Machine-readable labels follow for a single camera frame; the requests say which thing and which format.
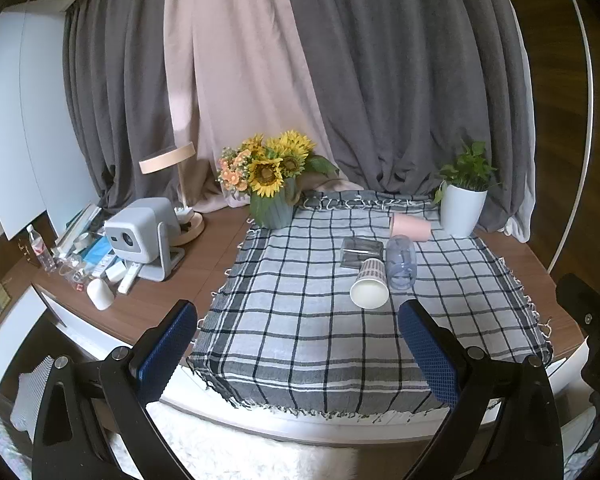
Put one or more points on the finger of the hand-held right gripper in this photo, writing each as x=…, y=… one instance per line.
x=592, y=320

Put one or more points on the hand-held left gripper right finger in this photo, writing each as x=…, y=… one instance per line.
x=430, y=350

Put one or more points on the pink cup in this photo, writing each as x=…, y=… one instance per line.
x=411, y=228

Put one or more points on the white paper cup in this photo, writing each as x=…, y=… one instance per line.
x=369, y=286

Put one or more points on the white round speaker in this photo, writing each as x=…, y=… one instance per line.
x=100, y=293

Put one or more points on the pink curtain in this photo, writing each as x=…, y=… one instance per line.
x=230, y=70

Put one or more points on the plaid tablecloth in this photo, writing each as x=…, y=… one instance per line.
x=360, y=340

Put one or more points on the sunflower bouquet in green vase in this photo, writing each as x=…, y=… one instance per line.
x=269, y=180

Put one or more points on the plastic water bottle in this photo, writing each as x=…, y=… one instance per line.
x=39, y=250

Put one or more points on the clear blue plastic cup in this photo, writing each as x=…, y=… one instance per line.
x=400, y=262

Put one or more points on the wooden desk lamp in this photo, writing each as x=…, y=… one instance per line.
x=177, y=190

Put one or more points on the grey curtain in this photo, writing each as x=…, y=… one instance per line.
x=410, y=70
x=120, y=95

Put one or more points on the stack of books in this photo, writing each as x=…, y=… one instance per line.
x=80, y=232

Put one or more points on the white projector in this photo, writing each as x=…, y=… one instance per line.
x=142, y=242

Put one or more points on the clear square glass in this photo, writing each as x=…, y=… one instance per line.
x=362, y=252

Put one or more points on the green plant in white pot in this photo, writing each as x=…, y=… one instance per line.
x=462, y=200

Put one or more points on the white cabinet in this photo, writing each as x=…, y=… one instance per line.
x=25, y=125

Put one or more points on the white fluffy rug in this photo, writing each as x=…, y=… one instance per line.
x=240, y=452

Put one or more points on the white remote control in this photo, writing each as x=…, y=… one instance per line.
x=128, y=278

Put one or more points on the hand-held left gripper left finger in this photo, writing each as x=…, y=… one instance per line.
x=166, y=347

